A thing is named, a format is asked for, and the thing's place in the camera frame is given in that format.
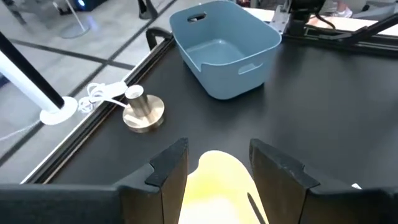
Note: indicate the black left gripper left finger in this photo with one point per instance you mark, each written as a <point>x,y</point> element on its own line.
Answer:
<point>93,205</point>

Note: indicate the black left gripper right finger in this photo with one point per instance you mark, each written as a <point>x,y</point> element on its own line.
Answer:
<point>295,199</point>

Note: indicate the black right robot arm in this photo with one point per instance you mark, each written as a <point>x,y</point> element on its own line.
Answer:
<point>304,15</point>

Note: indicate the yellow plastic bin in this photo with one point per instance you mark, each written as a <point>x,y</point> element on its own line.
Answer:
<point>217,186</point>

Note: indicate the brass cylinder weight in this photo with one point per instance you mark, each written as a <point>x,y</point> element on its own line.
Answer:
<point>143,112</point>

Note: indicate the white pole with base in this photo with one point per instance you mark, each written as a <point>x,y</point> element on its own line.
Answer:
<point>28,88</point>

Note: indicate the blue plastic bin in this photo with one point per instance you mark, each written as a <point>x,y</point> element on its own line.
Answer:
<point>230,74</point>

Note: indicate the black pole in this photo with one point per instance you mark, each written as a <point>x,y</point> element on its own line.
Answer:
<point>34,76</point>

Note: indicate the grey round base stand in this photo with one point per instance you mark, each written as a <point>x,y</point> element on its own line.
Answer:
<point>74,29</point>

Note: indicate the black table clamp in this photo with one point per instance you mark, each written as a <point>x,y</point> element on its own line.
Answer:
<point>152,34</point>

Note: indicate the person's shoe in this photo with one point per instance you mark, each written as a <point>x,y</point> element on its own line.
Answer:
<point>342,12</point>

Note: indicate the dark device with blue light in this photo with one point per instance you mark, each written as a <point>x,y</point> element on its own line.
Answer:
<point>90,3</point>

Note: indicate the black stand foot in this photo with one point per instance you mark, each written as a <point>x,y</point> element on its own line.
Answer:
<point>147,11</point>

